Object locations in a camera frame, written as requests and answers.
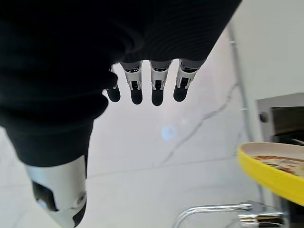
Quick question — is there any stainless steel dishwasher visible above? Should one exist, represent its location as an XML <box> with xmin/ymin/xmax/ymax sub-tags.
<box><xmin>255</xmin><ymin>93</ymin><xmax>304</xmax><ymax>228</ymax></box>

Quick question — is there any chrome kitchen faucet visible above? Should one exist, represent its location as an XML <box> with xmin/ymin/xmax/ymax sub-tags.
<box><xmin>171</xmin><ymin>200</ymin><xmax>285</xmax><ymax>228</ymax></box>

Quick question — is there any white wall conduit pipe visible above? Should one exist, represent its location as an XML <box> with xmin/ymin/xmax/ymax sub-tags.
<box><xmin>227</xmin><ymin>23</ymin><xmax>266</xmax><ymax>205</ymax></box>

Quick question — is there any yellow rimmed plate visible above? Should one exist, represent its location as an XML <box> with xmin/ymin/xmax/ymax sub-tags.
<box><xmin>237</xmin><ymin>142</ymin><xmax>304</xmax><ymax>207</ymax></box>

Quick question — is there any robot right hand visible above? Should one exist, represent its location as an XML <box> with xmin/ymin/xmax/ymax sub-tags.
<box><xmin>0</xmin><ymin>0</ymin><xmax>243</xmax><ymax>228</ymax></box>

